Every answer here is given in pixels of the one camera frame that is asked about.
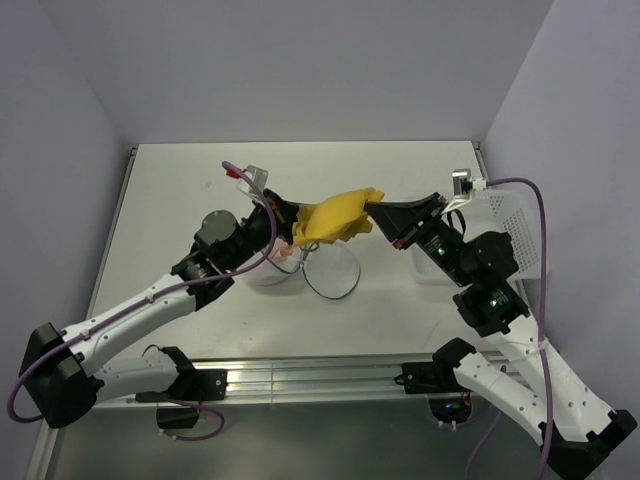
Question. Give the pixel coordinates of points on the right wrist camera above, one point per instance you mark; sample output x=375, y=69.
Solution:
x=464, y=188

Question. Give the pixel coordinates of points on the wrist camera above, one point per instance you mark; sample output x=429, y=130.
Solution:
x=464, y=188
x=252, y=180

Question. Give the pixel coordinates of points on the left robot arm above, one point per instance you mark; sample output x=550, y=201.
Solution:
x=66, y=372

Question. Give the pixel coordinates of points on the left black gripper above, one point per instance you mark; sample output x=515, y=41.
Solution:
x=285, y=215

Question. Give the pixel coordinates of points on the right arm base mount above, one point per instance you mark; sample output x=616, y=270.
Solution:
x=448, y=400

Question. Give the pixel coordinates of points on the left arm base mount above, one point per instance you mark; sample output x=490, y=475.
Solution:
x=188, y=401

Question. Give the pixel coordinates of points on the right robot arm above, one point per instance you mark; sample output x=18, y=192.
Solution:
x=575, y=430

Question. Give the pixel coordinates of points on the aluminium rail frame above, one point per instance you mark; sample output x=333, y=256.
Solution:
x=310, y=380

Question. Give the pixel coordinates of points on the pink bra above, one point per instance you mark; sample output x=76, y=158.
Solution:
x=281, y=251

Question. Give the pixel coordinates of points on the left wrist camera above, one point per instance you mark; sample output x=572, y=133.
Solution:
x=252, y=180

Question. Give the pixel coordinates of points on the white plastic basket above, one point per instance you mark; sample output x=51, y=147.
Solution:
x=500, y=211

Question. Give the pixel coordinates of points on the yellow cloth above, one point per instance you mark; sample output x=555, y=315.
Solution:
x=340, y=217

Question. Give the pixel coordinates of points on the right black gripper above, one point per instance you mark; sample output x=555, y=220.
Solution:
x=399, y=219

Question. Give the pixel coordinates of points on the white mesh laundry bag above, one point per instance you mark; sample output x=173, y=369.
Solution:
x=332, y=271

